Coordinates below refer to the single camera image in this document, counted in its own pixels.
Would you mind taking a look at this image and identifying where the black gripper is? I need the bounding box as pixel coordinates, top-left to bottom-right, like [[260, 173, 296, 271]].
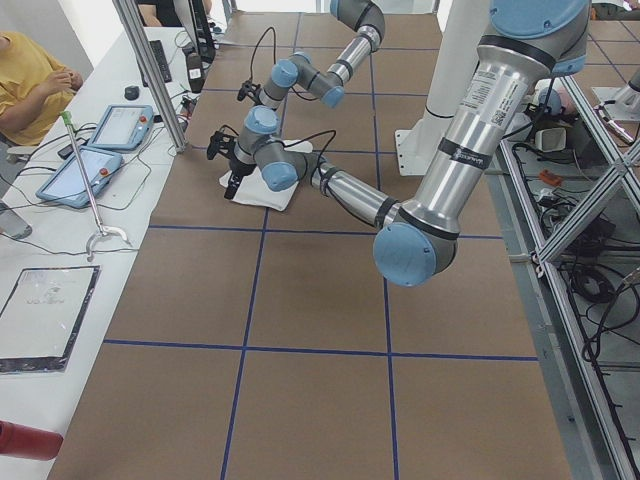
[[224, 149, 253, 200], [237, 82, 262, 105]]

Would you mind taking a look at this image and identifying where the white long-sleeve printed shirt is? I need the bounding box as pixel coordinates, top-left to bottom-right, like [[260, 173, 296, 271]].
[[218, 140, 313, 211]]

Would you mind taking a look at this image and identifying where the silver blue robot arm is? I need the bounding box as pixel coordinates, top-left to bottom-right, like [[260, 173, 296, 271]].
[[207, 1, 591, 287], [237, 1, 385, 110]]

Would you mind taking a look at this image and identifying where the black keyboard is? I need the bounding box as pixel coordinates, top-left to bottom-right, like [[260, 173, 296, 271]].
[[149, 40, 172, 83]]

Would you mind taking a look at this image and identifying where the black computer mouse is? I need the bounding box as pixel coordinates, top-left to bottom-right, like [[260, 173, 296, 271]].
[[124, 85, 140, 101]]

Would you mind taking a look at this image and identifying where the upper blue teach pendant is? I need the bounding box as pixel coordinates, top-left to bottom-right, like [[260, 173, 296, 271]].
[[87, 104, 154, 152]]

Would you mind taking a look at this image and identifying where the blue teach pendant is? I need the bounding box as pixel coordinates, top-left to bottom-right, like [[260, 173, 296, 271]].
[[36, 146, 123, 208], [87, 104, 154, 152]]

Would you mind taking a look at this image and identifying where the lower blue teach pendant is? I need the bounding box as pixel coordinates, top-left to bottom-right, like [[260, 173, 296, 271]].
[[36, 146, 123, 208]]

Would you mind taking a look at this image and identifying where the silver reacher grabber tool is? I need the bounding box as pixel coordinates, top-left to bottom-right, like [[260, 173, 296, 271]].
[[60, 110, 132, 263]]

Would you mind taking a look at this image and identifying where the person in yellow shirt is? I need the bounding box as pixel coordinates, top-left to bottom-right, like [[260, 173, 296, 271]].
[[1, 31, 84, 146]]

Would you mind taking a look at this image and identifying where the red cylinder object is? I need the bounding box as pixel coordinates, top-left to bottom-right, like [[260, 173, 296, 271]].
[[1, 421, 63, 461]]

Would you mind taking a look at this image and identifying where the grey aluminium frame post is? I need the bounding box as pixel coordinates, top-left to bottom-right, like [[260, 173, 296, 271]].
[[112, 0, 187, 153]]

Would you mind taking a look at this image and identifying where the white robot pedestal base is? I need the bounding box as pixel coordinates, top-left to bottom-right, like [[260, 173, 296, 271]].
[[395, 0, 490, 176]]

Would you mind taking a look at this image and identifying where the aluminium frame rail right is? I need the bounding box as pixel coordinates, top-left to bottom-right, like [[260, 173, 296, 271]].
[[497, 64, 639, 479]]

